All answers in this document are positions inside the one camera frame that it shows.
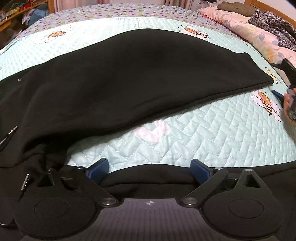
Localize person's right hand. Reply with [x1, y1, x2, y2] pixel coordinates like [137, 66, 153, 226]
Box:
[283, 88, 296, 112]

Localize purple floral bedsheet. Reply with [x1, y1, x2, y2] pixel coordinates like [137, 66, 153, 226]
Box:
[23, 2, 250, 42]

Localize blue cloth bundle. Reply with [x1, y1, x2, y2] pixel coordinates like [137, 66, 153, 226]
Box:
[22, 5, 51, 26]

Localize brown pillow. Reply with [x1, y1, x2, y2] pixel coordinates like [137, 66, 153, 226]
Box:
[217, 2, 256, 17]

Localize wooden bookshelf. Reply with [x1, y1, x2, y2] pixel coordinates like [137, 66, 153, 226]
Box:
[0, 0, 55, 33]

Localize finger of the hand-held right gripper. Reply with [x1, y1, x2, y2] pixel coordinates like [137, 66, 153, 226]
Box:
[271, 58, 296, 89]
[271, 90, 285, 107]

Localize teal bee-print quilted blanket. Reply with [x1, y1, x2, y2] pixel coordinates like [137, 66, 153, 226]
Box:
[0, 17, 296, 177]

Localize dark speckled garment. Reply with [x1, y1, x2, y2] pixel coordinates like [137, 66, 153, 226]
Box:
[247, 8, 296, 51]

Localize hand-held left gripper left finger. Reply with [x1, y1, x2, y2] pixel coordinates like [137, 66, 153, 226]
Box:
[37, 158, 119, 208]

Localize pink floral pillow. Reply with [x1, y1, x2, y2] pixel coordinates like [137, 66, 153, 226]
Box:
[198, 6, 296, 82]

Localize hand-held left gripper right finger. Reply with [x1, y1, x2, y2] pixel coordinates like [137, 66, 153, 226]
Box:
[180, 159, 270, 207]

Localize wooden headboard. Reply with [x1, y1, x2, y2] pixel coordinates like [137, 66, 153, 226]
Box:
[244, 0, 296, 24]

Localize black pants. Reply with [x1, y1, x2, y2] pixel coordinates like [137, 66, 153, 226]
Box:
[0, 28, 296, 233]

